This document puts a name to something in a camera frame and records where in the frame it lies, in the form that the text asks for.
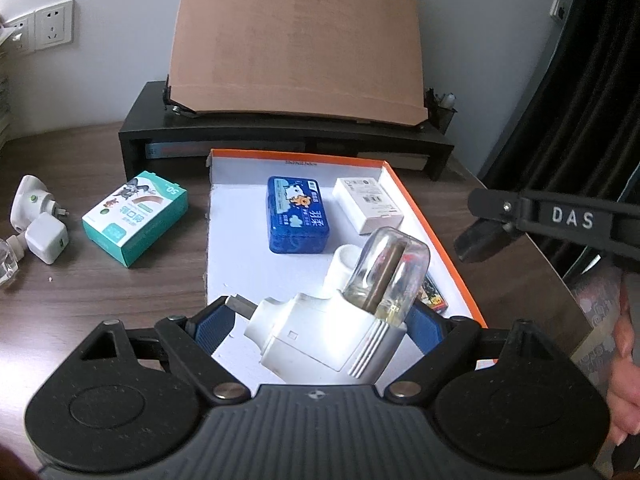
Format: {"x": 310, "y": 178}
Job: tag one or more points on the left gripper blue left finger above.
{"x": 205, "y": 330}

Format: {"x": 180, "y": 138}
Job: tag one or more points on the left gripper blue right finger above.
{"x": 443, "y": 340}

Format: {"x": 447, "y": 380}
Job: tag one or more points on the playing cards box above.
{"x": 430, "y": 295}

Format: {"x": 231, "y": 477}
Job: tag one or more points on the white small cylinder bottle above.
{"x": 340, "y": 270}

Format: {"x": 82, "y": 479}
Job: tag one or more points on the teal bandage box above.
{"x": 131, "y": 219}

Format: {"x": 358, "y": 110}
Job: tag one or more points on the white product box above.
{"x": 366, "y": 205}

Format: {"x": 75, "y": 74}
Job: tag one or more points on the blue tissue pack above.
{"x": 296, "y": 218}

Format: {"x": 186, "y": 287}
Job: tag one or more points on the white square charger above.
{"x": 46, "y": 237}

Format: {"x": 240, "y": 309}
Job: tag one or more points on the white plug-in repellent heater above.
{"x": 31, "y": 199}

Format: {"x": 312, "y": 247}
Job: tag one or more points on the clear liquid refill bottle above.
{"x": 12, "y": 251}

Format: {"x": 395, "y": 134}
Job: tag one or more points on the person's right hand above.
{"x": 622, "y": 396}

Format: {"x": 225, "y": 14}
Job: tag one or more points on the dark curtain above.
{"x": 579, "y": 134}

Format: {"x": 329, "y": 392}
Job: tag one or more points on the black mesh pen holder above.
{"x": 440, "y": 109}

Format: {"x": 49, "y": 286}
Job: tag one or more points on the black monitor riser shelf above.
{"x": 157, "y": 127}

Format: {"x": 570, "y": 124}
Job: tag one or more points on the wooden book stand board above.
{"x": 352, "y": 59}

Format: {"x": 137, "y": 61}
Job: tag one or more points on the stack of books and papers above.
{"x": 5, "y": 116}

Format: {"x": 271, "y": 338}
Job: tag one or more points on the white wall socket right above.
{"x": 54, "y": 25}

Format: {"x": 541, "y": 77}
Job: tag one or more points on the white wall socket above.
{"x": 54, "y": 25}
{"x": 18, "y": 35}

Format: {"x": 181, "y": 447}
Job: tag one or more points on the white wall socket left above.
{"x": 18, "y": 35}

